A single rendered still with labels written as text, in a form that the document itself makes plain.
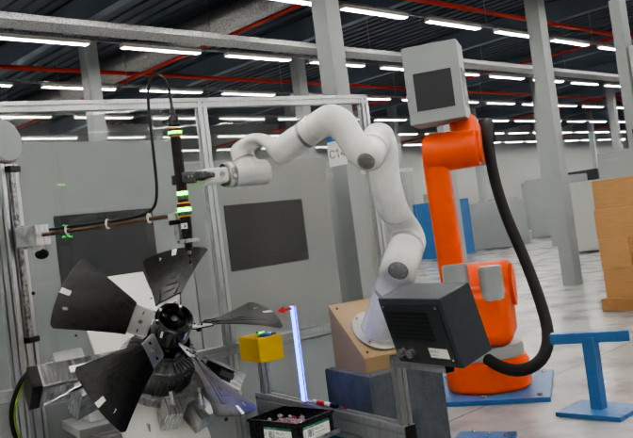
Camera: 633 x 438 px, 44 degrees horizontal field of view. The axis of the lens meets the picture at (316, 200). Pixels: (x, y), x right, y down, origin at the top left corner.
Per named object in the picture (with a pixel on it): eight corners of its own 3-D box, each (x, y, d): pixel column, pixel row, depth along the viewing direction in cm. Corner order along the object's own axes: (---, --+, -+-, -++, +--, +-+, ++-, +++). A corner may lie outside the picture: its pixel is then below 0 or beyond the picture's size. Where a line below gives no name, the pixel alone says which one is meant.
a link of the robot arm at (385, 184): (389, 276, 260) (398, 251, 274) (424, 272, 255) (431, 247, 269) (348, 140, 240) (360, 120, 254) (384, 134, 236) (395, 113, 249)
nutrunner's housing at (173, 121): (180, 251, 247) (163, 107, 249) (186, 250, 251) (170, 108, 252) (190, 250, 245) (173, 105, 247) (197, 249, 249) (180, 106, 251)
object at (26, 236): (14, 251, 271) (11, 226, 271) (28, 249, 278) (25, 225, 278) (37, 247, 267) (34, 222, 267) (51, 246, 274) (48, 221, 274)
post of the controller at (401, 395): (397, 425, 221) (389, 355, 222) (406, 422, 223) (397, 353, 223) (404, 427, 218) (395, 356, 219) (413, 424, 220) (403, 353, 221)
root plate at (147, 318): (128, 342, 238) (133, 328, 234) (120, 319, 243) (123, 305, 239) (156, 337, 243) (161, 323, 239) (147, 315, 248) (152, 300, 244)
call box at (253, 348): (241, 364, 295) (237, 335, 295) (264, 359, 300) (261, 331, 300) (261, 367, 281) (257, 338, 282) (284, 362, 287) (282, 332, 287)
